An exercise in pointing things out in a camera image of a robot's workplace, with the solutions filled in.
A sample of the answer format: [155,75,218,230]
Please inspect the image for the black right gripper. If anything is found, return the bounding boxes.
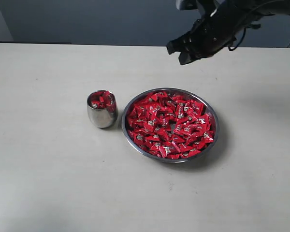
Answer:
[166,0,261,65]

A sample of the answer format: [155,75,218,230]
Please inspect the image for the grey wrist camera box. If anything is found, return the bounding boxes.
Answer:
[176,0,198,11]

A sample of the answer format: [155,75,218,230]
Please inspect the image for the stainless steel plate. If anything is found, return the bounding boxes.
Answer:
[121,87,219,163]

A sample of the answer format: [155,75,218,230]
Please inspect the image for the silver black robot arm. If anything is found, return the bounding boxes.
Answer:
[166,0,290,65]

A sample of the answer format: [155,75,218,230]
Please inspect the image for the red candy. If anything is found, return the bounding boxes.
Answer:
[203,131,215,143]
[159,145,178,158]
[90,100,102,109]
[99,91,115,108]
[135,105,147,118]
[150,91,168,101]

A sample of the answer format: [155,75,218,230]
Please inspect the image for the stainless steel cup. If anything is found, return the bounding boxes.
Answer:
[87,90,118,129]

